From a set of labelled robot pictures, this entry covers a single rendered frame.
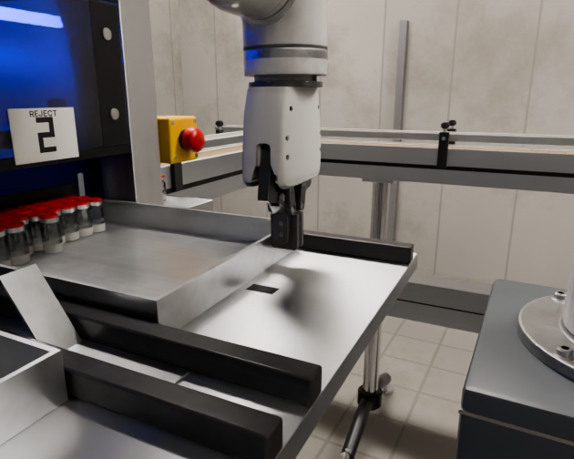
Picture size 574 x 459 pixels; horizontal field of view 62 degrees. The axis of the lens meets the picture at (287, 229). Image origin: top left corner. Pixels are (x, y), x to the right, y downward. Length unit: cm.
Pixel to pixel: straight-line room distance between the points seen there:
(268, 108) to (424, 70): 253
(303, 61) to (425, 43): 252
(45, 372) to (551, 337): 38
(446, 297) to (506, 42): 179
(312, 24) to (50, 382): 36
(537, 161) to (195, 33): 283
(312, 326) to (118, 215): 42
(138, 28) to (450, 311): 107
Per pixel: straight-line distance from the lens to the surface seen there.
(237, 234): 63
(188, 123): 81
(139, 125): 73
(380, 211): 139
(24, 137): 61
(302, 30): 47
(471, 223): 299
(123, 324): 38
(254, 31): 48
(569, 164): 129
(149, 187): 75
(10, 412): 32
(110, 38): 70
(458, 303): 141
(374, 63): 304
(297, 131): 47
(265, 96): 46
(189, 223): 66
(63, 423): 33
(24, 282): 40
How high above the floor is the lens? 106
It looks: 16 degrees down
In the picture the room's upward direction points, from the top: straight up
